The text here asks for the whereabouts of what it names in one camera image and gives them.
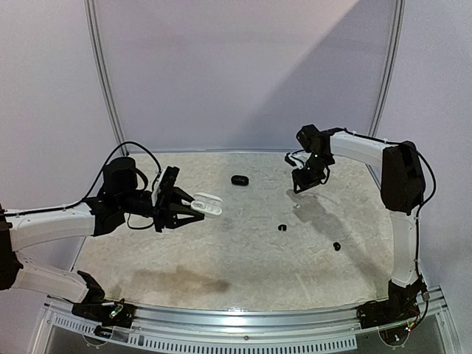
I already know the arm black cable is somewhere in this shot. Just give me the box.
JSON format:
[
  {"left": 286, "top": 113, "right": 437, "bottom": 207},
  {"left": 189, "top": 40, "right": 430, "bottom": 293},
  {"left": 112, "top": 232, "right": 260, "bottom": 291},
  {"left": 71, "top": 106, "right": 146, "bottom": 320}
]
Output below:
[
  {"left": 0, "top": 142, "right": 163, "bottom": 229},
  {"left": 339, "top": 127, "right": 438, "bottom": 296}
]

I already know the white oval earbud charging case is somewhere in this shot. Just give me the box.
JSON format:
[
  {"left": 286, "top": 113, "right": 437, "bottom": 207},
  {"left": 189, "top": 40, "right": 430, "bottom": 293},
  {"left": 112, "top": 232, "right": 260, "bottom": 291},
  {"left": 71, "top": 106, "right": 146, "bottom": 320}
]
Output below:
[{"left": 190, "top": 192, "right": 223, "bottom": 218}]

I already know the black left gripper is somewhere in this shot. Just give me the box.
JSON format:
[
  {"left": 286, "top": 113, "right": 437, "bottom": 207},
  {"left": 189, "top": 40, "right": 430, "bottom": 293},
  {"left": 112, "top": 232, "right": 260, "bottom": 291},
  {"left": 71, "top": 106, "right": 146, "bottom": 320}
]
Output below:
[{"left": 118, "top": 186, "right": 206, "bottom": 232}]

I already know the left aluminium wall post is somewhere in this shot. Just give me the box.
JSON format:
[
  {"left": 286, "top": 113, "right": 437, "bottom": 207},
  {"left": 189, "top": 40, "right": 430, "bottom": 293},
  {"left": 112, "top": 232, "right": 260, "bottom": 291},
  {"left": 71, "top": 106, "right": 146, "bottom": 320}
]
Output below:
[{"left": 84, "top": 0, "right": 125, "bottom": 145}]

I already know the black earbud charging case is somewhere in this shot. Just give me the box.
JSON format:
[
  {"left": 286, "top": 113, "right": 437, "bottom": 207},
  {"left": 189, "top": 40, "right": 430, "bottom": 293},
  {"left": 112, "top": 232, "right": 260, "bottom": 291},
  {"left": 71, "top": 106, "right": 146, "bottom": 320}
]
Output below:
[{"left": 231, "top": 175, "right": 249, "bottom": 187}]

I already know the aluminium front rail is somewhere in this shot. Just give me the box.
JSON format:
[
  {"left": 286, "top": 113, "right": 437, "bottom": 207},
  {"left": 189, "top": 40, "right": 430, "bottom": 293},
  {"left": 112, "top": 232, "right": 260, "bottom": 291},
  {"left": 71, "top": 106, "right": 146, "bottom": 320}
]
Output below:
[{"left": 32, "top": 287, "right": 462, "bottom": 353}]

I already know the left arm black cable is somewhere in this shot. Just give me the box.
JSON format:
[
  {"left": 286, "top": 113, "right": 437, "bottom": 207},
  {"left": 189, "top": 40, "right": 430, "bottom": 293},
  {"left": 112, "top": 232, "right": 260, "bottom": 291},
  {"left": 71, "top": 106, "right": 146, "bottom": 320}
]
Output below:
[{"left": 0, "top": 142, "right": 163, "bottom": 229}]

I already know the aluminium wall post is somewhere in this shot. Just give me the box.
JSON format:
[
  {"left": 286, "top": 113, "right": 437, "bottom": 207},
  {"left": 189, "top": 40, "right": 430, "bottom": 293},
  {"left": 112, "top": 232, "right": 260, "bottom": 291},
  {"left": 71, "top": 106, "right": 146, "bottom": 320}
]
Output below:
[
  {"left": 84, "top": 0, "right": 125, "bottom": 145},
  {"left": 367, "top": 0, "right": 406, "bottom": 137}
]

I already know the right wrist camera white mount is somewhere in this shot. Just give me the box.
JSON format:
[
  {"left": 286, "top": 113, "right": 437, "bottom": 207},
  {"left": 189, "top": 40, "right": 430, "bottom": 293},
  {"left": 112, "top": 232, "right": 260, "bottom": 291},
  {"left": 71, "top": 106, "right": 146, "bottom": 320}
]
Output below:
[{"left": 284, "top": 151, "right": 308, "bottom": 170}]

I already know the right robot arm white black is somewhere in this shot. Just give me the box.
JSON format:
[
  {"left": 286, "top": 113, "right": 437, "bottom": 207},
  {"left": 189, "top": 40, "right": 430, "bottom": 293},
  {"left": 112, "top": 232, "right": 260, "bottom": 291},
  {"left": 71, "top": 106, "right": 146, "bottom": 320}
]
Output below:
[{"left": 285, "top": 125, "right": 428, "bottom": 333}]

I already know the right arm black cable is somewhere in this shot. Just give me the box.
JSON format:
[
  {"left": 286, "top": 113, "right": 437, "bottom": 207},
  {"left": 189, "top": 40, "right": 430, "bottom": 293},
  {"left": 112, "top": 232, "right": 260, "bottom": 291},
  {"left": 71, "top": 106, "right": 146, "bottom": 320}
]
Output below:
[{"left": 339, "top": 127, "right": 438, "bottom": 296}]

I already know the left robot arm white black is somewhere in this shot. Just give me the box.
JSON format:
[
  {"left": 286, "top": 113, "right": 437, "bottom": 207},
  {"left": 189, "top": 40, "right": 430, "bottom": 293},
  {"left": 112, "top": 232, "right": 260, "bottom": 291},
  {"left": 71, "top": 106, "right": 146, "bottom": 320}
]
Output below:
[{"left": 1, "top": 157, "right": 204, "bottom": 328}]

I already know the right aluminium wall post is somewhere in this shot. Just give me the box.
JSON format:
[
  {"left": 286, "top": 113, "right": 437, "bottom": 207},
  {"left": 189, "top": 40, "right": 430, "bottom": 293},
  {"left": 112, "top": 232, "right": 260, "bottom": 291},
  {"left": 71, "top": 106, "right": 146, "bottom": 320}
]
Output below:
[{"left": 367, "top": 0, "right": 406, "bottom": 137}]

